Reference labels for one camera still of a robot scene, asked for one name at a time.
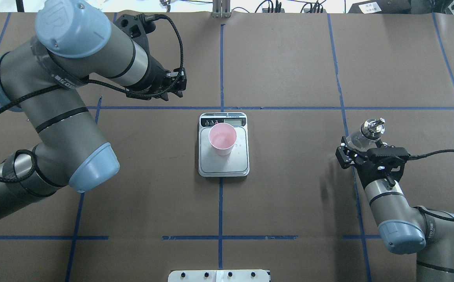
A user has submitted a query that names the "pink plastic cup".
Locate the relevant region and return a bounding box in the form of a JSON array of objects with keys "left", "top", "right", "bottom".
[{"left": 208, "top": 123, "right": 237, "bottom": 156}]

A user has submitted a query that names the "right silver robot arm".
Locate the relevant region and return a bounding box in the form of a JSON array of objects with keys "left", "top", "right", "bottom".
[{"left": 336, "top": 136, "right": 454, "bottom": 282}]

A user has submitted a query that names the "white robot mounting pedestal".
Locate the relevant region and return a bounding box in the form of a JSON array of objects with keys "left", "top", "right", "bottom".
[{"left": 168, "top": 269, "right": 271, "bottom": 282}]

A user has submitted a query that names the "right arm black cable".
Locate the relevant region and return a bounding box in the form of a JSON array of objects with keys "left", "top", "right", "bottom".
[{"left": 407, "top": 149, "right": 454, "bottom": 160}]

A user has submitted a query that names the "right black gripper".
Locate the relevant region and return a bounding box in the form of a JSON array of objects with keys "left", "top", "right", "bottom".
[{"left": 336, "top": 136, "right": 410, "bottom": 188}]

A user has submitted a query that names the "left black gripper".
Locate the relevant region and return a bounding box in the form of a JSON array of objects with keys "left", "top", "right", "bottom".
[{"left": 115, "top": 14, "right": 187, "bottom": 101}]

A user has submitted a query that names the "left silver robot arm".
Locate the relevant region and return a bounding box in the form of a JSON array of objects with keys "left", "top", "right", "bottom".
[{"left": 0, "top": 0, "right": 187, "bottom": 219}]

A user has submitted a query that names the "digital kitchen scale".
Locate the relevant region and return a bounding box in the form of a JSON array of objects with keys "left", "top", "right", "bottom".
[{"left": 198, "top": 112, "right": 250, "bottom": 177}]

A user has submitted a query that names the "aluminium frame post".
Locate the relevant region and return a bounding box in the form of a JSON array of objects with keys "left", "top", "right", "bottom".
[{"left": 211, "top": 0, "right": 232, "bottom": 18}]

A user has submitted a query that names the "clear glass sauce bottle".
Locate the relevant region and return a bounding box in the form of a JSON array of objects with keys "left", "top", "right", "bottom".
[{"left": 346, "top": 117, "right": 386, "bottom": 150}]

